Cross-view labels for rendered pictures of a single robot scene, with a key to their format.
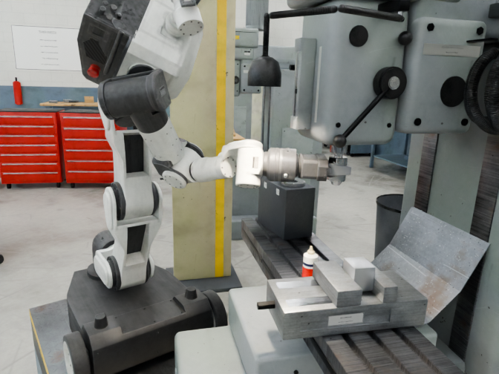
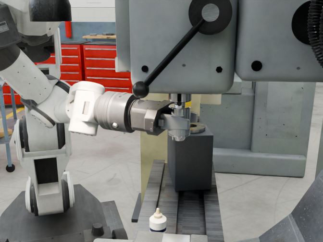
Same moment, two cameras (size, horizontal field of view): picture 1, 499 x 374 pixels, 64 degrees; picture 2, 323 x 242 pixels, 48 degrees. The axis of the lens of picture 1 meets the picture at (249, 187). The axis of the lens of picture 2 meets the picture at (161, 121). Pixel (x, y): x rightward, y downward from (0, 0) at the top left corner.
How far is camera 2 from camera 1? 0.53 m
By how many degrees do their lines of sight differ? 19
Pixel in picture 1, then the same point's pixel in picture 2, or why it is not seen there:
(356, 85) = (165, 17)
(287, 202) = (177, 149)
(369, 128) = (190, 72)
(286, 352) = not seen: outside the picture
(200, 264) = not seen: hidden behind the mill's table
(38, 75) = (84, 12)
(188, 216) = (155, 146)
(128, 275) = (44, 204)
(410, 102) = (244, 38)
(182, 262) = not seen: hidden behind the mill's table
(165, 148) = (21, 87)
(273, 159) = (101, 106)
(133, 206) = (35, 140)
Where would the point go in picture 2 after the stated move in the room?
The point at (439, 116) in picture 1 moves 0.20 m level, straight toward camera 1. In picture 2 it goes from (293, 58) to (223, 72)
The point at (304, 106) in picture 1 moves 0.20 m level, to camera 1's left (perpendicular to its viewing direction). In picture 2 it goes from (124, 44) to (38, 41)
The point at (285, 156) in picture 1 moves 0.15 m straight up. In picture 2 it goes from (114, 103) to (111, 31)
